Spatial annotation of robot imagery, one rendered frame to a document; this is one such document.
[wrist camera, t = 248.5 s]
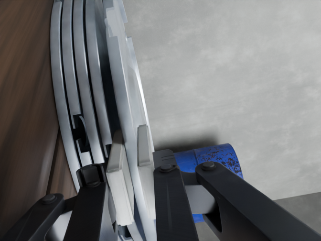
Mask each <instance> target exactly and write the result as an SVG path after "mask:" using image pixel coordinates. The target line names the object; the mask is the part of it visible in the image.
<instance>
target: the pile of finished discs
mask: <svg viewBox="0 0 321 241"><path fill-rule="evenodd" d="M62 8H63V14H62V18H61V9H62ZM50 50H51V67H52V78H53V90H54V97H55V103H56V109H57V115H58V120H59V125H60V131H61V135H62V139H63V144H64V149H65V153H66V157H67V160H68V164H69V168H70V171H71V175H72V178H73V181H74V184H75V187H76V190H77V193H78V191H79V188H80V186H79V182H78V179H77V176H76V171H77V170H78V169H79V168H81V167H83V166H85V165H89V164H99V163H104V162H108V160H109V155H110V150H111V146H112V141H113V137H114V132H115V131H116V130H119V129H121V127H120V122H119V117H118V110H117V104H116V99H115V93H114V87H113V81H112V75H111V69H110V62H109V56H108V49H107V39H106V25H105V22H104V12H103V0H54V3H53V9H52V15H51V28H50ZM133 195H134V221H133V222H132V224H129V225H125V226H121V225H120V224H118V220H117V217H116V221H117V225H118V241H146V237H145V234H144V230H143V226H142V223H141V219H140V215H139V210H138V206H137V203H136V198H135V194H134V191H133Z"/></svg>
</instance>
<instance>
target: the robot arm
mask: <svg viewBox="0 0 321 241"><path fill-rule="evenodd" d="M137 168H138V173H139V178H140V183H141V188H142V192H143V196H144V201H145V206H146V210H147V215H148V218H150V219H151V220H153V219H156V234H157V241H199V238H198V234H197V230H196V227H195V223H194V220H193V214H202V216H203V219H204V221H205V222H206V224H207V225H208V226H209V227H210V229H211V230H212V231H213V232H214V234H215V235H216V236H217V237H218V239H219V240H220V241H321V235H320V234H319V233H318V232H316V231H315V230H313V229H312V228H311V227H309V226H308V225H306V224H305V223H304V222H302V221H301V220H299V219H298V218H297V217H295V216H294V215H292V214H291V213H289V212H288V211H287V210H285V209H284V208H283V207H281V206H280V205H279V204H277V203H276V202H274V201H273V200H272V199H270V198H269V197H267V196H266V195H264V194H263V193H262V192H260V191H259V190H257V189H256V188H255V187H253V186H252V185H250V184H249V183H248V182H247V181H245V180H244V179H242V178H241V177H239V176H238V175H237V174H235V173H234V172H232V171H231V170H230V169H228V168H227V167H225V166H224V165H223V164H221V163H219V162H214V161H206V162H204V163H201V164H198V165H197V166H196V167H195V172H184V171H181V170H180V167H179V166H178V165H177V162H176V159H175V157H174V154H173V151H171V150H169V149H166V150H161V151H156V152H153V148H152V143H151V138H150V132H149V127H148V125H146V124H144V125H139V127H138V131H137ZM76 176H77V179H78V182H79V186H80V188H79V191H78V195H77V196H74V197H72V198H69V199H66V200H65V199H64V196H63V194H61V193H54V194H48V195H46V196H44V197H42V198H41V199H39V200H38V201H37V202H36V203H35V204H34V205H33V206H32V207H31V208H30V209H29V210H28V211H27V212H26V213H25V214H24V215H23V216H22V217H21V218H20V219H19V220H18V221H17V222H16V223H15V224H14V226H13V227H12V228H11V229H10V230H9V231H8V232H7V233H6V234H5V235H4V236H3V237H2V238H1V239H0V241H44V240H45V241H118V225H117V221H116V217H117V220H118V224H120V225H121V226H125V225H129V224H132V222H133V221H134V195H133V185H132V181H131V176H130V172H129V167H128V162H127V157H126V152H125V147H124V143H123V137H122V132H121V129H119V130H116V131H115V132H114V137H113V141H112V146H111V150H110V155H109V160H108V162H104V163H99V164H89V165H85V166H83V167H81V168H79V169H78V170H77V171H76Z"/></svg>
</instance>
